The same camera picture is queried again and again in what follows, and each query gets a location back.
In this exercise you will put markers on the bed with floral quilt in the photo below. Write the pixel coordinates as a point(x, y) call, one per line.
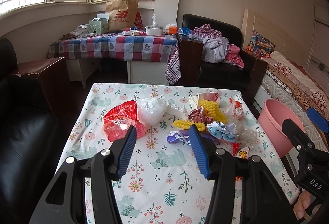
point(290, 84)

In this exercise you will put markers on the clear plastic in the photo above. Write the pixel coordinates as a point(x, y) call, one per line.
point(243, 134)

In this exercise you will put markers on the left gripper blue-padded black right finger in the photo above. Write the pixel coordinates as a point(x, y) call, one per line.
point(262, 198)

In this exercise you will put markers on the brown paper shopping bag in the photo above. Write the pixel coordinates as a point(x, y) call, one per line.
point(122, 14)

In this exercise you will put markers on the blue white floral wrapper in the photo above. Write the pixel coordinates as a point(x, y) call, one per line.
point(222, 131)

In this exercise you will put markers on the dark wood side cabinet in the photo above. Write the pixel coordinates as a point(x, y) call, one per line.
point(53, 79)

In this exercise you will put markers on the orange tissue box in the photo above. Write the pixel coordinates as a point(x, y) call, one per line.
point(170, 28)

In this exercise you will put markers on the orange white plastic bag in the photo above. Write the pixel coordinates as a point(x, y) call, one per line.
point(234, 109)

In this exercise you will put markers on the pile of clothes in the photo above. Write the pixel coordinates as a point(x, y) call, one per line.
point(216, 47)

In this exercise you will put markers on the colourful comic pillow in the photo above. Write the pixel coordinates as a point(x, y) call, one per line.
point(260, 46)

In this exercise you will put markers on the person's right hand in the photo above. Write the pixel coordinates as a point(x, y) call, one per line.
point(303, 202)

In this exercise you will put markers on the pink sliding wardrobe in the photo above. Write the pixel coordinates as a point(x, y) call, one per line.
point(317, 61)

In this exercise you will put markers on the red snack wrapper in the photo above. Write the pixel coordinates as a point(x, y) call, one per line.
point(240, 151)

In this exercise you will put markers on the dark red wrapper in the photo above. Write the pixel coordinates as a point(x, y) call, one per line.
point(197, 116)

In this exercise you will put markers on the beige wooden headboard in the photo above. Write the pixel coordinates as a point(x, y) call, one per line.
point(285, 43)

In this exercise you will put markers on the yellow foam net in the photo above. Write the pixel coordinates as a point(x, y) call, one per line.
point(211, 109)
point(183, 124)

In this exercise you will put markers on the red plastic bag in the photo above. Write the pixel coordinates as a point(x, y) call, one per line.
point(117, 121)

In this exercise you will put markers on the black leather armchair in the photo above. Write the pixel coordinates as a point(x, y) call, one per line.
point(221, 75)

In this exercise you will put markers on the white round container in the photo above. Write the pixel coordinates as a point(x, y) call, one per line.
point(154, 31)

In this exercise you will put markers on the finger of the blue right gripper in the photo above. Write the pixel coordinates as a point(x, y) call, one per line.
point(318, 120)

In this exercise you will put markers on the pink plastic basin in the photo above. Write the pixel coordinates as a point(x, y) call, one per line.
point(271, 119)

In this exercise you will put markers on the floral bear tablecloth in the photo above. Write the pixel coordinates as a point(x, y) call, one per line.
point(162, 183)

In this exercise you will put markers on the pink white patterned bag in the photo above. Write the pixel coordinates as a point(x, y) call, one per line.
point(209, 96)

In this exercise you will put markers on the black sofa left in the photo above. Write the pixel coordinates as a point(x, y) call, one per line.
point(32, 139)

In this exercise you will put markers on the green house-shaped box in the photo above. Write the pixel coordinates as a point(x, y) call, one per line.
point(98, 26)

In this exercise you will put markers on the plaid tablecloth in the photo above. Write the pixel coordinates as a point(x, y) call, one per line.
point(147, 57)

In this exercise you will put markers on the purple plastic wrapper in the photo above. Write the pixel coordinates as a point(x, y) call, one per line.
point(184, 137)

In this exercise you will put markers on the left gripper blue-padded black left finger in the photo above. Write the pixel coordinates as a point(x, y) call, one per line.
point(63, 201)

